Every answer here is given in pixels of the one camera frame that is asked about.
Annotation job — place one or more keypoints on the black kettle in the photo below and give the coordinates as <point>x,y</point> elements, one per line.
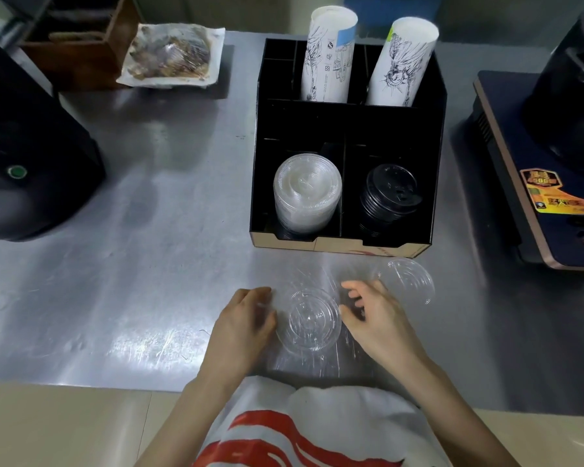
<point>574,92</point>

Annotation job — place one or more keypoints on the brown wooden box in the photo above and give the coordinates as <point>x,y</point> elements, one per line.
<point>85,48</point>

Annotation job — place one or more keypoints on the person's left fingers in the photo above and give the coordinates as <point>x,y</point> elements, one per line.
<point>262,306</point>

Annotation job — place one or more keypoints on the person's left forearm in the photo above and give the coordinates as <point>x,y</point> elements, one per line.
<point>185,418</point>

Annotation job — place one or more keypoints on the stack of black lids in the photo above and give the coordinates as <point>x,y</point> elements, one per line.
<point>389,194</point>

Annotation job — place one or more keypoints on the white garment with red print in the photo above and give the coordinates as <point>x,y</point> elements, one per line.
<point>321,427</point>

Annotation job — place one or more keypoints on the person's right hand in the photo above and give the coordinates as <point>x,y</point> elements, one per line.
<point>384,330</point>

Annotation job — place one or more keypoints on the black appliance with green button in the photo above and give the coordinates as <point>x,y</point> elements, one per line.
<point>34,155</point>

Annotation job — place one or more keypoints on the dark blue induction cooker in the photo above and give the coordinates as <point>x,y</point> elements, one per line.
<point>525,189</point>

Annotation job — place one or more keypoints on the white printed paper cup stack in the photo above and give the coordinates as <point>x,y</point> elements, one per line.
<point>401,68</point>
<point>328,58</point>

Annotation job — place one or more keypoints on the person's right forearm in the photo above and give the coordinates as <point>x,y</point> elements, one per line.
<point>452,413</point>

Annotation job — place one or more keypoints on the stack of clear lids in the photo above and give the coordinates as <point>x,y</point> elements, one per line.
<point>305,189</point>

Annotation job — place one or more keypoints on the black compartment organizer box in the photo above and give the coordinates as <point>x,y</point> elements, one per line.
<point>350,126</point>

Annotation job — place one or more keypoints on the person's right thumb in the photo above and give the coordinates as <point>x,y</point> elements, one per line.
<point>353,316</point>

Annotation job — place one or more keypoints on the person's left hand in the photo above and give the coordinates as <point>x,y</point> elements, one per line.
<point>238,330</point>

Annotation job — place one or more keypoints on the clear bag of brown food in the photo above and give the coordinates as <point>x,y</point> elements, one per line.
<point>173,53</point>

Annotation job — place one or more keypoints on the clear plastic cup lid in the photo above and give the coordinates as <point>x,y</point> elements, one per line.
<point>409,279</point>
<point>309,318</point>

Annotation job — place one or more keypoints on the blue box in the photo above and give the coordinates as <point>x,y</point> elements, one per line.
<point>394,9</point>

